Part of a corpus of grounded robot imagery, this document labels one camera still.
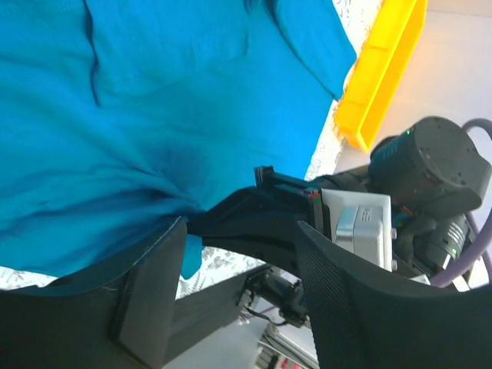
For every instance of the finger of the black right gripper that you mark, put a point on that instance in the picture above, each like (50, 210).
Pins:
(261, 223)

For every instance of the blue t shirt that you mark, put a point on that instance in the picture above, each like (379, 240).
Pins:
(118, 116)

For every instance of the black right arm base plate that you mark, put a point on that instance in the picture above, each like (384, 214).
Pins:
(268, 295)

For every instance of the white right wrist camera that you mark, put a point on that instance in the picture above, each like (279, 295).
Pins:
(361, 224)

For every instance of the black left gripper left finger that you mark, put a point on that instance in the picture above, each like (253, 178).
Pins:
(114, 314)

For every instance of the floral patterned table mat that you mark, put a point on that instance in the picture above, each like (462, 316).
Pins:
(357, 17)

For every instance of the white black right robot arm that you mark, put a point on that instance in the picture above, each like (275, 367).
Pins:
(410, 204)

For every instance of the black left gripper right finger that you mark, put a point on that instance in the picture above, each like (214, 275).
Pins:
(365, 317)

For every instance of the yellow plastic bin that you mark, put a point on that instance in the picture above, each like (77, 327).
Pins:
(378, 71)

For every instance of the aluminium frame rail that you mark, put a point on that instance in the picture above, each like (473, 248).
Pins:
(286, 347)

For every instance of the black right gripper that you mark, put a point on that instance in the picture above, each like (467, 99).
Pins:
(426, 246)

